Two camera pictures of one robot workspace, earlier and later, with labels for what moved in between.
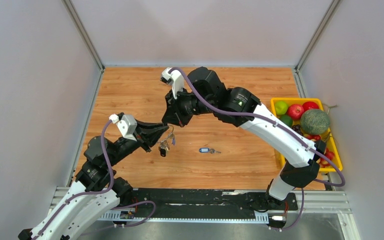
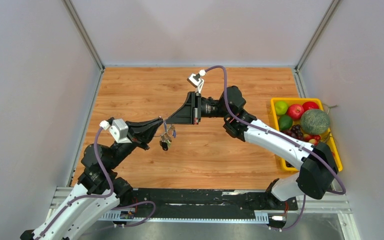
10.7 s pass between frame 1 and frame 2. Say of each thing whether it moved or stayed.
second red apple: stayed
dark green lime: stayed
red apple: stayed
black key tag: moved
